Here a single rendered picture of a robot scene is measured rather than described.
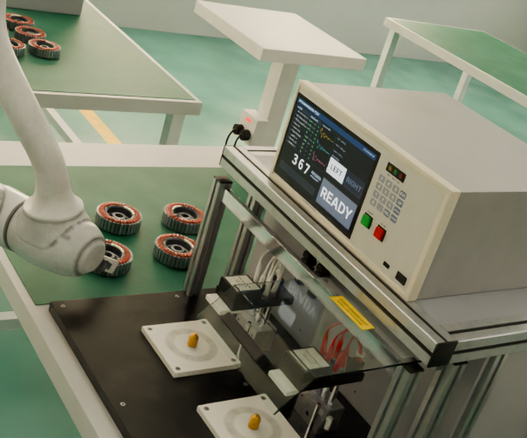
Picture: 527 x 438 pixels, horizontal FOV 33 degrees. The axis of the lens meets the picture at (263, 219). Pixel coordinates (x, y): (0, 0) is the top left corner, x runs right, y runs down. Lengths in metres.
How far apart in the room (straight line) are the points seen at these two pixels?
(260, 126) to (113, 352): 1.15
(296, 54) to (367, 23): 5.45
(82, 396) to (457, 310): 0.67
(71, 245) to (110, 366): 0.28
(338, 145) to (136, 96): 1.56
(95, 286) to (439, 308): 0.79
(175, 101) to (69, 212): 1.61
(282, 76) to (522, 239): 1.26
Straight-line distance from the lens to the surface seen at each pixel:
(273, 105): 2.68
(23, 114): 1.51
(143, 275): 2.00
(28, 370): 2.88
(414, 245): 1.43
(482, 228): 1.48
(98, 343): 1.72
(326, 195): 1.59
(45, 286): 1.89
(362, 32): 7.75
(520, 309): 1.59
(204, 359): 1.73
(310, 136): 1.63
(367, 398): 1.74
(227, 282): 1.72
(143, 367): 1.69
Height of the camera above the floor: 1.77
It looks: 25 degrees down
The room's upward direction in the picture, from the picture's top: 17 degrees clockwise
